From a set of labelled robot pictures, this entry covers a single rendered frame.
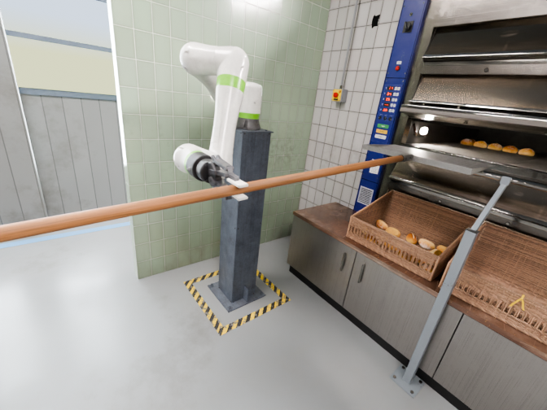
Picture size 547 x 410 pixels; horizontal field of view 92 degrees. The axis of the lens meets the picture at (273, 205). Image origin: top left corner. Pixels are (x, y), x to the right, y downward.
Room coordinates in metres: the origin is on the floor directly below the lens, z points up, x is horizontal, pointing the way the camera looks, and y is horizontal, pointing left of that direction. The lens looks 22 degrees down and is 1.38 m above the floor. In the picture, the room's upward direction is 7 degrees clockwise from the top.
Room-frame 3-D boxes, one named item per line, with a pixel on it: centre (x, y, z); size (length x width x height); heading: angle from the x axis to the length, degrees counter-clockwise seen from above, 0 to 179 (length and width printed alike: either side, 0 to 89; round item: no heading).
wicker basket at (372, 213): (1.54, -0.86, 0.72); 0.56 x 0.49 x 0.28; 41
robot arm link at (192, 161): (0.89, 0.26, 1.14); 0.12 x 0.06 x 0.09; 131
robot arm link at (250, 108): (1.62, 0.22, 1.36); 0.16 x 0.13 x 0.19; 86
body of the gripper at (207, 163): (0.83, 0.21, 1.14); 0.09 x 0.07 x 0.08; 41
